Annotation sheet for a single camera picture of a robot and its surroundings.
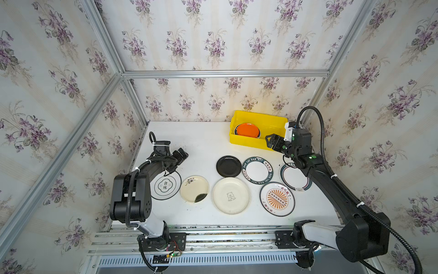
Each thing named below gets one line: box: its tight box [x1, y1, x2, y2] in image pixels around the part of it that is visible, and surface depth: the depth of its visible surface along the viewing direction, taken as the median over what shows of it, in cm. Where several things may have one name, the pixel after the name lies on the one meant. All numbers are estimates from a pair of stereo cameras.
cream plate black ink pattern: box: [179, 174, 210, 204], surface depth 90 cm
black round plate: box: [216, 155, 243, 178], surface depth 98 cm
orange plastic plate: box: [237, 123, 260, 138], surface depth 117 cm
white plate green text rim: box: [241, 156, 274, 185], surface depth 98 cm
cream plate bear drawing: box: [211, 176, 251, 216], surface depth 88 cm
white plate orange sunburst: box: [259, 181, 296, 217], surface depth 87 cm
